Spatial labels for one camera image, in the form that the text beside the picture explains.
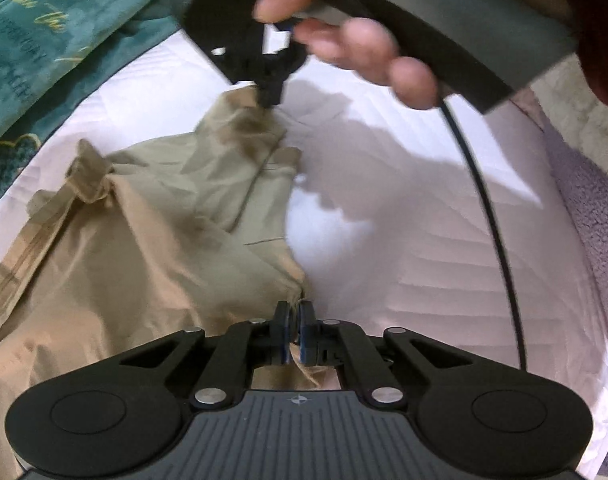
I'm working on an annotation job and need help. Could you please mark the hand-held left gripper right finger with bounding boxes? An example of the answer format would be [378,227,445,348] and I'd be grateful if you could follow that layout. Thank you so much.
[296,299,477,406]

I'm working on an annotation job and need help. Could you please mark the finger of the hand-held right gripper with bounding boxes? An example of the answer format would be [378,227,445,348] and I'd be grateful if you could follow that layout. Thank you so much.
[244,22,307,109]

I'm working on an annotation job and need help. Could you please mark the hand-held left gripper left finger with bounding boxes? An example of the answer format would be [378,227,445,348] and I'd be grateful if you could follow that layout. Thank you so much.
[119,300,292,407]

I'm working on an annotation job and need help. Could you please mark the beige pants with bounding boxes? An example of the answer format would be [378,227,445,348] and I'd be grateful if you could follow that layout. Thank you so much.
[0,82,345,480]

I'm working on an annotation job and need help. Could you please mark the person's right hand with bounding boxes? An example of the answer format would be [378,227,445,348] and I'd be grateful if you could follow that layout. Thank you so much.
[254,0,441,111]

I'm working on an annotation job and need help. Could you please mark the white fluffy blanket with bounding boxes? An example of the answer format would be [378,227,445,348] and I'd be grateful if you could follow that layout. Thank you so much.
[531,52,608,171]

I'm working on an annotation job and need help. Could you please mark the green printed blanket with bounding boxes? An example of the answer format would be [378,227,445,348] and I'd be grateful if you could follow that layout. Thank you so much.
[0,0,205,206]

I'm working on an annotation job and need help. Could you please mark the purple fuzzy cloth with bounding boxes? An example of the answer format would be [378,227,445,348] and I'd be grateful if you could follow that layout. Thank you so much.
[541,120,608,411]

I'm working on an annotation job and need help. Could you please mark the black cable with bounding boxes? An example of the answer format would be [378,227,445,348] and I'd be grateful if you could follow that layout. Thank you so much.
[439,95,530,373]

